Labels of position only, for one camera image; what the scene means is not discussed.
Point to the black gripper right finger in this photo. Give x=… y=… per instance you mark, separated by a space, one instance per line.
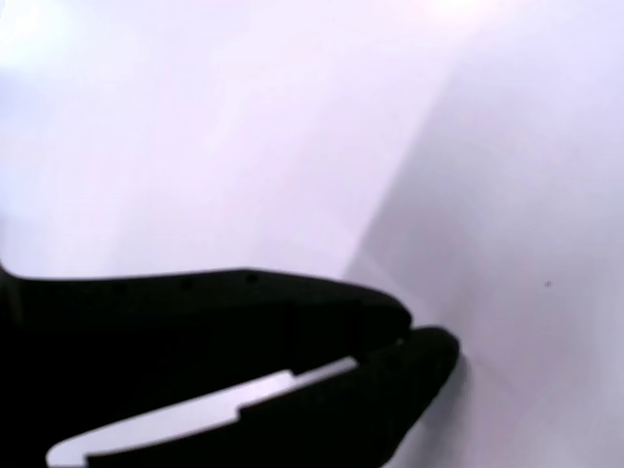
x=341 y=419

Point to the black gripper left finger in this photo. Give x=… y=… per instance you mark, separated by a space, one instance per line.
x=195 y=322

